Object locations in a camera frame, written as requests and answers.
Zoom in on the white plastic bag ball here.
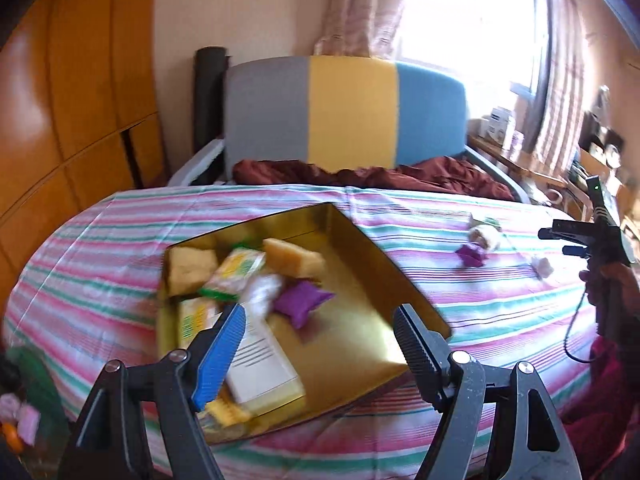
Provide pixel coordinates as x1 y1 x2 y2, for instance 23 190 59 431
530 257 554 280

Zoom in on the beige sock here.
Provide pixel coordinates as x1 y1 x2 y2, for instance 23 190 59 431
468 223 502 252

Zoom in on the white paper box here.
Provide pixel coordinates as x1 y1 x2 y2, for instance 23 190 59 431
226 314 305 415

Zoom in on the yellow sponge block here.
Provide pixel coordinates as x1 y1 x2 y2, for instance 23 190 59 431
167 246 218 297

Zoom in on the white plastic bag bundle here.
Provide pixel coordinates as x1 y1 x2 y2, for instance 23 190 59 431
239 273 284 320

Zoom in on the green yellow biscuit pack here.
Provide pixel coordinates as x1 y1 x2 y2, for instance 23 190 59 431
198 247 266 302

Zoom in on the purple snack packet front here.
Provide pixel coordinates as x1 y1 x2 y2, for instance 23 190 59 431
272 281 334 330

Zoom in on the purple snack packet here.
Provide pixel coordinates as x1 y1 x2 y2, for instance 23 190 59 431
456 243 488 268
272 281 334 330

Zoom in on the yellow sponge wedge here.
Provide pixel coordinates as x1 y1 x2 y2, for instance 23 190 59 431
262 237 326 280

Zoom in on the person right hand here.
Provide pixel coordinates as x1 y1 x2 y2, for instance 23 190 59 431
579 262 639 320

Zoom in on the wooden bedside desk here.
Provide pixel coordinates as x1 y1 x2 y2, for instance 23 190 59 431
468 136 567 190

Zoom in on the wooden shelf unit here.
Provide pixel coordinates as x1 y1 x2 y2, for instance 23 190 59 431
574 84 637 219

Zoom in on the white appliance box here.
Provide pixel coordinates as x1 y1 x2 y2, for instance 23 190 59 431
485 107 515 145

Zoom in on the maroon blanket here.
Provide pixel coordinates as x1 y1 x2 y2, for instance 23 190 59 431
232 156 514 202

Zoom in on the striped bed sheet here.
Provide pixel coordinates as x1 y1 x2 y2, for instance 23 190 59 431
1 183 601 480

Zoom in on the gold metal tin box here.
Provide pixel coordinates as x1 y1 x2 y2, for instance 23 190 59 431
155 201 454 446

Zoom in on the grey yellow blue headboard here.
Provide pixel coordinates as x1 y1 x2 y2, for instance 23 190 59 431
224 55 468 172

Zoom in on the pink patterned curtain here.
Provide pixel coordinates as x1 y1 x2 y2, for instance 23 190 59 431
314 0 405 58

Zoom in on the orange wooden wardrobe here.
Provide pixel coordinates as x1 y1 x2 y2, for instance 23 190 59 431
0 0 170 311

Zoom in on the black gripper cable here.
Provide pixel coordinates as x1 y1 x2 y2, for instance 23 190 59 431
562 288 599 365

